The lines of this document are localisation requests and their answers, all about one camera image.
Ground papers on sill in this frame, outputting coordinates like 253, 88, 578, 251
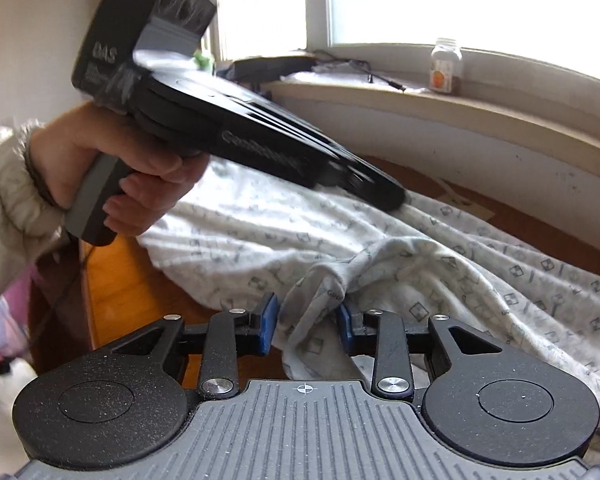
282, 63, 429, 94

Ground white patterned garment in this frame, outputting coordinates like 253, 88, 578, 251
140, 159, 600, 464

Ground black electronic device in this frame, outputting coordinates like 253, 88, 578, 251
224, 53, 317, 84

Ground orange label bottle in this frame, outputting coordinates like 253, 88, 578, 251
429, 38, 464, 96

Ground beige window sill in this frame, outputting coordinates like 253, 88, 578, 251
264, 78, 600, 178

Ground black cable on sill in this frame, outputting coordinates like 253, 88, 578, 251
312, 49, 409, 94

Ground white quilted jacket sleeve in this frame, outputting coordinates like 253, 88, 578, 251
0, 120, 64, 296

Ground person's left hand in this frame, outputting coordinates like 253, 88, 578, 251
29, 101, 211, 239

